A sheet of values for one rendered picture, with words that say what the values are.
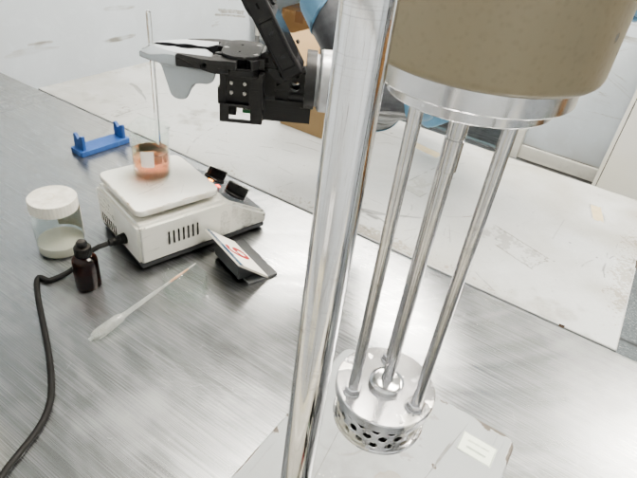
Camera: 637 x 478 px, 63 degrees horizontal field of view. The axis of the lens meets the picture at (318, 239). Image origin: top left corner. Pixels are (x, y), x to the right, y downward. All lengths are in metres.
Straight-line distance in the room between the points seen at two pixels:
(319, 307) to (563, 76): 0.12
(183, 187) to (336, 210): 0.57
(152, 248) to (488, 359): 0.44
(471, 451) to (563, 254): 0.44
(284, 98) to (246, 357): 0.32
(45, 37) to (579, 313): 2.01
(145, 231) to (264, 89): 0.23
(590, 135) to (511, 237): 2.64
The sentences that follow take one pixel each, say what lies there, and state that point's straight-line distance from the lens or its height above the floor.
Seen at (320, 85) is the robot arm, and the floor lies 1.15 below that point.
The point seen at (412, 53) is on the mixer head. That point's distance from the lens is 0.20.
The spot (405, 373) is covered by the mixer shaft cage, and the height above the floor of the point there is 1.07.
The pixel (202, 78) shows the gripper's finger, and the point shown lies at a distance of 0.67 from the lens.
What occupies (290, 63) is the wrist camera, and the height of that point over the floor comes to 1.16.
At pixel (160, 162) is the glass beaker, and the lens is 0.72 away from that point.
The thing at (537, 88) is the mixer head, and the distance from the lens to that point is 0.20.
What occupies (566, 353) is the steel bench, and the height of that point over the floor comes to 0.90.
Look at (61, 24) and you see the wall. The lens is 2.32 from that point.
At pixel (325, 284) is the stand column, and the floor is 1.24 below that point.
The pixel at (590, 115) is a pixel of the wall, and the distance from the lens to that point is 3.49.
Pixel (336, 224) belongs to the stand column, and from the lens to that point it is 0.16.
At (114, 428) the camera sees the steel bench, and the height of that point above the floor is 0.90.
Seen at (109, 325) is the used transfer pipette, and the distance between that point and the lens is 0.63.
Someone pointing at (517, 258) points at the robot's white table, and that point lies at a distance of 0.86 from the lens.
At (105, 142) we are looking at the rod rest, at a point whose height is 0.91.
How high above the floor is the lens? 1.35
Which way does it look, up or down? 35 degrees down
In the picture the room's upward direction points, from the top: 8 degrees clockwise
